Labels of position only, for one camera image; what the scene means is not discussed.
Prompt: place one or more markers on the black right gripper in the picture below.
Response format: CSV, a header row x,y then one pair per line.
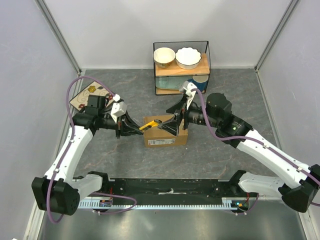
x,y
173,124

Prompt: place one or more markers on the cream ceramic bowl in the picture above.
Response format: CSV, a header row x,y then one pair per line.
x,y
163,57

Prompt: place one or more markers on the blue mug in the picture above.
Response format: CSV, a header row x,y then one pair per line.
x,y
200,81

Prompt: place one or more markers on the black wire wooden shelf rack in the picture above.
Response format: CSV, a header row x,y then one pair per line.
x,y
203,68

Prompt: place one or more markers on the grey slotted cable duct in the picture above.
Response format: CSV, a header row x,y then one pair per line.
x,y
102,203

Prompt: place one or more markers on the brown cardboard express box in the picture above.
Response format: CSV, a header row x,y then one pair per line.
x,y
155,137

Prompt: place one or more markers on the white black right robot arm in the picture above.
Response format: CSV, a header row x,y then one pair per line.
x,y
296,183

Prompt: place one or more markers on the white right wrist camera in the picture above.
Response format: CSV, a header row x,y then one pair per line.
x,y
189,89

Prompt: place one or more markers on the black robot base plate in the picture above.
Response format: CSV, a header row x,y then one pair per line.
x,y
176,191

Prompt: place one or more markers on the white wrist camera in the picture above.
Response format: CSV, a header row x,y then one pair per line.
x,y
119,108
189,89

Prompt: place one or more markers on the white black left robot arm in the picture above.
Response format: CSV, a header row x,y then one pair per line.
x,y
56,191

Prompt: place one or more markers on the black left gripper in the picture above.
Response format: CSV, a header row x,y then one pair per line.
x,y
123,120

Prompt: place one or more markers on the yellow utility knife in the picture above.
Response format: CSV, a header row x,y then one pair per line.
x,y
151,124

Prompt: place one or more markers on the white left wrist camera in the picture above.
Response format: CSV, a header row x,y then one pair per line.
x,y
119,108

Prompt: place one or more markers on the pale green rectangular plate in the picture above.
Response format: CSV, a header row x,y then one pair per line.
x,y
171,82

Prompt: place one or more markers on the white scalloped bowl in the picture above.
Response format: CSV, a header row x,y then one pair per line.
x,y
188,58

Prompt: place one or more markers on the floral square coaster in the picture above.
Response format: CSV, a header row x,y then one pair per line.
x,y
94,88

